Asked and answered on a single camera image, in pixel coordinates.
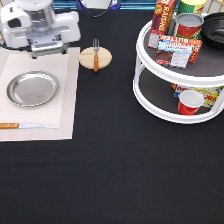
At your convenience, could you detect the orange butter box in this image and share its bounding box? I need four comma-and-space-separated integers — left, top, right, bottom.
155, 35, 202, 68

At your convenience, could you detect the green and yellow can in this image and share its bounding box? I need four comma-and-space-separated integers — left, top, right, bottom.
177, 0, 206, 15

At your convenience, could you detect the fork with wooden handle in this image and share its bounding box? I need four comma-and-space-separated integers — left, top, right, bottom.
93, 39, 99, 73

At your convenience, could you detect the round wooden coaster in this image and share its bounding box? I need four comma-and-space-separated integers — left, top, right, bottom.
79, 47, 112, 69

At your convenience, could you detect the red raisins box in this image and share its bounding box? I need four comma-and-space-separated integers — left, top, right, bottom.
148, 0, 176, 49

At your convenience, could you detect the black bowl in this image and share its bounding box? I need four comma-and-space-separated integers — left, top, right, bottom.
200, 12, 224, 50

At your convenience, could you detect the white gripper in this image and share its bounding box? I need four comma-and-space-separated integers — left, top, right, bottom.
0, 0, 81, 58

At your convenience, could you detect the beige woven placemat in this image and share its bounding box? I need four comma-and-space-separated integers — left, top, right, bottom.
0, 48, 80, 142

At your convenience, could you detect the yellow popcorn box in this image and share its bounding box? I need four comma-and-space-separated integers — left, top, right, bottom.
171, 83, 224, 108

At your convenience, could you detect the black tablecloth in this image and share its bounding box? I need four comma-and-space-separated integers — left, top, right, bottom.
0, 10, 224, 224

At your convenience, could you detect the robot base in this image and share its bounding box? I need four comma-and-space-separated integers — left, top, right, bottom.
76, 0, 121, 18

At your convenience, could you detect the white two-tier turntable shelf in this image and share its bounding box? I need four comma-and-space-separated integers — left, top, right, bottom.
133, 22, 224, 124

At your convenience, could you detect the round silver metal plate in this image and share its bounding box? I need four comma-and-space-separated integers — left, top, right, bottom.
6, 71, 59, 107

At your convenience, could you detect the red cup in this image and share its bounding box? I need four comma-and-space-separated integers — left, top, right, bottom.
178, 90, 204, 115

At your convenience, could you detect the knife with wooden handle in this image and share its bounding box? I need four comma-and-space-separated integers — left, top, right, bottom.
0, 123, 57, 129

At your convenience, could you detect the red soup can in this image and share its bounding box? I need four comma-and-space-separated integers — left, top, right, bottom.
173, 13, 204, 39

